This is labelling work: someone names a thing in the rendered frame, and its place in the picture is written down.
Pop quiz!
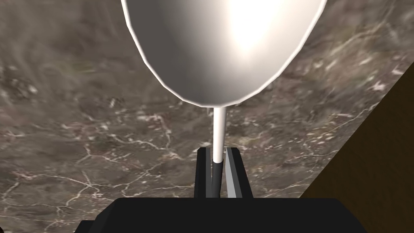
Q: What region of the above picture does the silver spoon with black handle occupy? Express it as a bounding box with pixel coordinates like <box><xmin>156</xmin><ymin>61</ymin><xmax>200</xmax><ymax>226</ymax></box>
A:
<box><xmin>120</xmin><ymin>0</ymin><xmax>328</xmax><ymax>199</ymax></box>

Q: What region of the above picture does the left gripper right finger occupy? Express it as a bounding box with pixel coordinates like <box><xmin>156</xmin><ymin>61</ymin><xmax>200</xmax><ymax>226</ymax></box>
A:
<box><xmin>224</xmin><ymin>147</ymin><xmax>254</xmax><ymax>199</ymax></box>

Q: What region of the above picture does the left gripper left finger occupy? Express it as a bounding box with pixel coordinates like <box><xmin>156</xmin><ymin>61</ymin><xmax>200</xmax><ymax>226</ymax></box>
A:
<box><xmin>194</xmin><ymin>147</ymin><xmax>213</xmax><ymax>199</ymax></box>

